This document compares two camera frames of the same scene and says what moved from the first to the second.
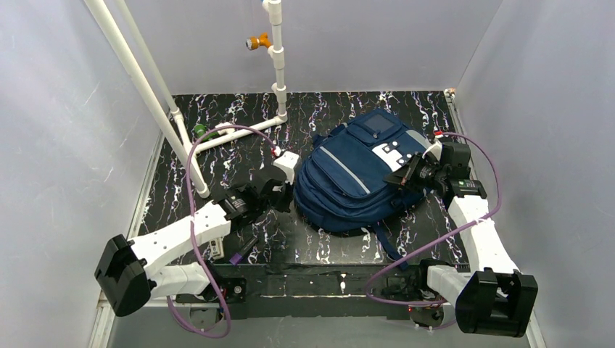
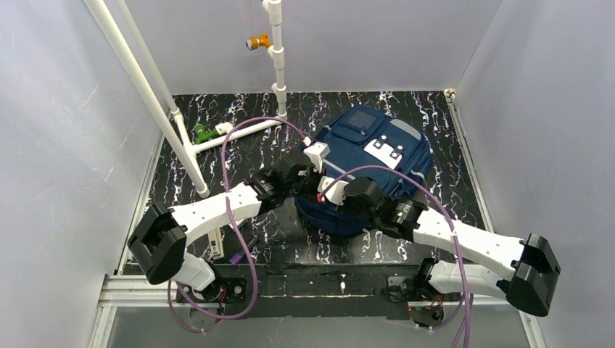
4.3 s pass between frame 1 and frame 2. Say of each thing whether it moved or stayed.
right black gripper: moved
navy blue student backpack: stayed
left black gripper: moved
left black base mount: stayed
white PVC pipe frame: stayed
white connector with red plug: moved
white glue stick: stayed
